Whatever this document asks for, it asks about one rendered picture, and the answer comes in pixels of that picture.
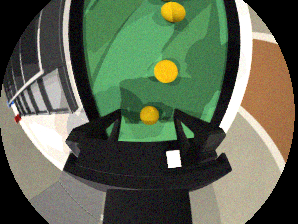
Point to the green tray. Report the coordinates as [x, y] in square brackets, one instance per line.
[114, 46]

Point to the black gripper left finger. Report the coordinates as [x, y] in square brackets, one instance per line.
[95, 128]

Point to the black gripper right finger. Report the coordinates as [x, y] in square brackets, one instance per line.
[207, 136]

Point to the grey slanted cover panel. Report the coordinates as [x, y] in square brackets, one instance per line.
[50, 53]

